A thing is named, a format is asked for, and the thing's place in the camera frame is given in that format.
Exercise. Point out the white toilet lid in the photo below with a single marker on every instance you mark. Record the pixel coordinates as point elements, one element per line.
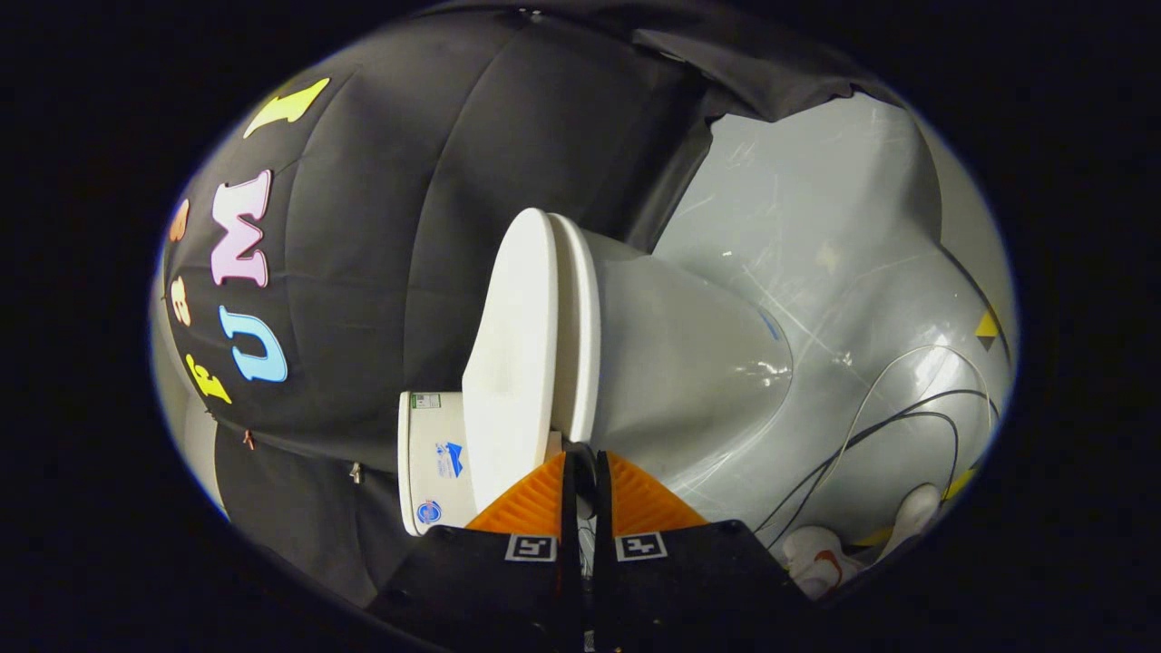
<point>512,363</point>

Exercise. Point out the white shoe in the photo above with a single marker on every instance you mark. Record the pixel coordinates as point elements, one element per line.
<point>816,558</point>
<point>912,517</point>

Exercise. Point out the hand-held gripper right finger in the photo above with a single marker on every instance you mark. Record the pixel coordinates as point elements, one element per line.
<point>602,508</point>

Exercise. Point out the white ceramic toilet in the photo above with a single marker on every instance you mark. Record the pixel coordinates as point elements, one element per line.
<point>680,363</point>

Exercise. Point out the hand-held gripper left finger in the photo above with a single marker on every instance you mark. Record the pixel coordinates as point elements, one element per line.
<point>570,508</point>

